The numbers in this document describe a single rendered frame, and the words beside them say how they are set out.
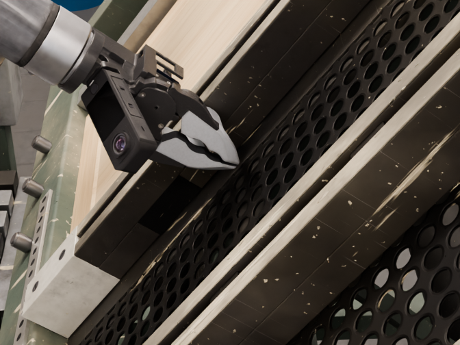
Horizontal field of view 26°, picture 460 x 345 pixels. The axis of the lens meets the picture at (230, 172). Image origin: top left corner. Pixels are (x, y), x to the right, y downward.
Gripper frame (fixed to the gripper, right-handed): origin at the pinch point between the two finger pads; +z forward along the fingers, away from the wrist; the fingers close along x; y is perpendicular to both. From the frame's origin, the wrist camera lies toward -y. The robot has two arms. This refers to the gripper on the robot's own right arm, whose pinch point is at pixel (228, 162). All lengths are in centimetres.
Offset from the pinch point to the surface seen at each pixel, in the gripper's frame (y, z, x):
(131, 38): 62, -2, 22
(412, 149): -29.7, -2.5, -24.4
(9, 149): 84, -2, 68
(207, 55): 31.4, 0.4, 3.7
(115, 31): 86, 0, 33
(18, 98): 85, -7, 57
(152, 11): 62, -2, 15
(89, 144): 48, 0, 35
